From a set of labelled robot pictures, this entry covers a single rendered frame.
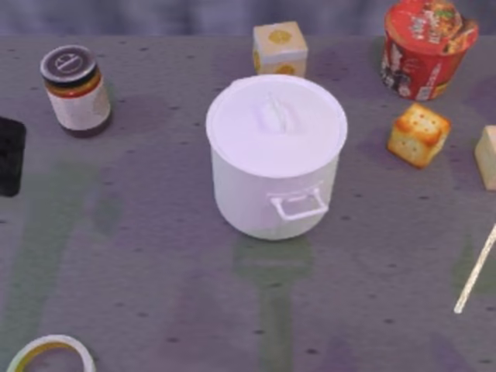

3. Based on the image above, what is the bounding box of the cracker print cube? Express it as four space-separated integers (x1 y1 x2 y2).
386 102 452 170

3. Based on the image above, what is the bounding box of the beige block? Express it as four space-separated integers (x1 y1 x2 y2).
474 125 496 191

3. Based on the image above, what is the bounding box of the red instant noodle cup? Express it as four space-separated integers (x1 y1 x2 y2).
380 0 480 102

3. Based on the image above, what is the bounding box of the glass jar with black lid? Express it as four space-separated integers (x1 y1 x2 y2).
40 45 112 138

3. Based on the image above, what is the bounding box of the white tape roll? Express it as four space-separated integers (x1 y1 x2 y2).
6 334 96 372

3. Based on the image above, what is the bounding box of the black flat object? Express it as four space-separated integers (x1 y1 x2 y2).
0 117 27 198

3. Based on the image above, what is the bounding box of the white plastic kitchen pot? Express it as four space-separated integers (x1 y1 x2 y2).
205 74 349 241

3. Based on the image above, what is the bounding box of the cream box with yellow circles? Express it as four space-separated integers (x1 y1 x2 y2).
253 20 309 78

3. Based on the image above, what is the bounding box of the thin white stick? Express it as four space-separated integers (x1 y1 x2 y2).
453 222 496 315

